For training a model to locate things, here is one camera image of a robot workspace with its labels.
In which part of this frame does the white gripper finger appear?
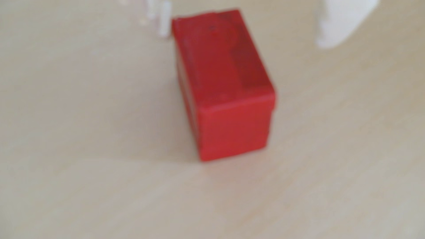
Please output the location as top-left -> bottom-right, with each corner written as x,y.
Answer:
315,0 -> 380,49
116,0 -> 172,38

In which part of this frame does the red rectangular block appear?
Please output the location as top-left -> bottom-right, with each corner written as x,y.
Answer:
171,8 -> 277,162

